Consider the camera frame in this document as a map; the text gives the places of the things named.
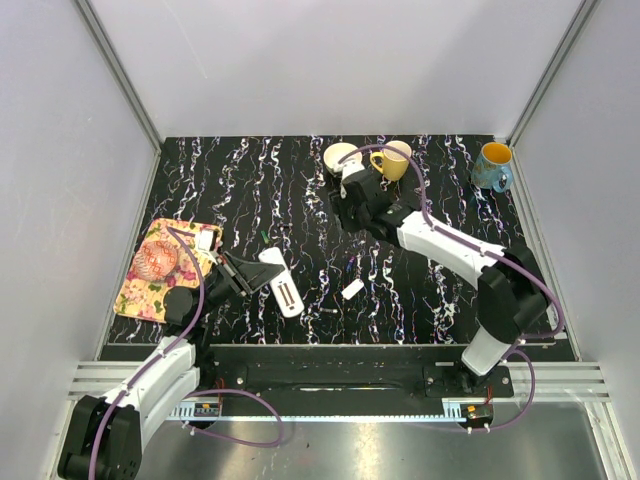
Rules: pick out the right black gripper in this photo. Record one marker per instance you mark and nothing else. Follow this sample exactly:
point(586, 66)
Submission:
point(343, 205)

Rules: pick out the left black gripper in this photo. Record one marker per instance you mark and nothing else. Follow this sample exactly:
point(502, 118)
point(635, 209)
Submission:
point(236, 275)

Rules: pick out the white remote control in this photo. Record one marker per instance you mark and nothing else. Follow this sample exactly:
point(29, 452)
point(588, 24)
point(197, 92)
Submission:
point(282, 286)

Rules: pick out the white battery cover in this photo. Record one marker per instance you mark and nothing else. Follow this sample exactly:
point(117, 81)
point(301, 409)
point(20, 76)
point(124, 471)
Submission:
point(352, 289)

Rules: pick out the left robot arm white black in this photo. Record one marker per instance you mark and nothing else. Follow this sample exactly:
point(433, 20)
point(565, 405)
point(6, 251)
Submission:
point(107, 435)

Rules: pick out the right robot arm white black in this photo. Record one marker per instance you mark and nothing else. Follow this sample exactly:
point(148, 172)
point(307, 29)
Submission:
point(510, 296)

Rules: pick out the yellow mug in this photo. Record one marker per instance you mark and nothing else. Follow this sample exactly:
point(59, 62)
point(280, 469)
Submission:
point(392, 161)

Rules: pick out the cream ceramic bowl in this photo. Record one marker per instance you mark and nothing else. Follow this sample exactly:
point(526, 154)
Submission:
point(336, 154)

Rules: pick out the red patterned glass bowl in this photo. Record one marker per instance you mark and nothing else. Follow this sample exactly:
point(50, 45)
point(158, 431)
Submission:
point(155, 260)

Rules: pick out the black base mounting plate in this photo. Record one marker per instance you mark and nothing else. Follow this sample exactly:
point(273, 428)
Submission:
point(432, 380)

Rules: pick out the blue floral mug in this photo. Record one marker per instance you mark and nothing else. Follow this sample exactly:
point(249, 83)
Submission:
point(492, 168)

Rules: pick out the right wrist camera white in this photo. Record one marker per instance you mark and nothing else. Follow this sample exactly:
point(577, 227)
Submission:
point(350, 167)

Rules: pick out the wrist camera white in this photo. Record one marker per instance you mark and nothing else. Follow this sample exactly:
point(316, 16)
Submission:
point(350, 167)
point(205, 241)

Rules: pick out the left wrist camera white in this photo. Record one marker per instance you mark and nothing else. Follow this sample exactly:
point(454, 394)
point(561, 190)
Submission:
point(205, 241)

